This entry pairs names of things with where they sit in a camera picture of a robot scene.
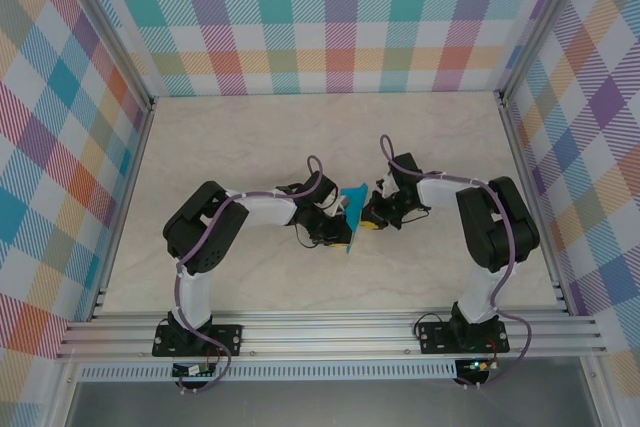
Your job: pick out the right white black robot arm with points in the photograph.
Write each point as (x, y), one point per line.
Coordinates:
(500, 232)

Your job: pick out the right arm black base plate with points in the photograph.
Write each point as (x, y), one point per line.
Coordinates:
(435, 339)

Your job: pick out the aluminium mounting rail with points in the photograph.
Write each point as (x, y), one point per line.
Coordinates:
(325, 334)

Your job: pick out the aluminium side rail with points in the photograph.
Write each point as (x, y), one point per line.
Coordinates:
(517, 147)
(126, 197)

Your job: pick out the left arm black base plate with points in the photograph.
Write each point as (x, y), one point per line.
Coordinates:
(230, 339)

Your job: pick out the aluminium frame post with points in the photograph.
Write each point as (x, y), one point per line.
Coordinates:
(106, 22)
(545, 22)

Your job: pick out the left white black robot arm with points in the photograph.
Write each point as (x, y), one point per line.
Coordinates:
(205, 227)

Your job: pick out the aluminium frame leg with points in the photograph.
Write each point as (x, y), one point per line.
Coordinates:
(62, 397)
(600, 397)

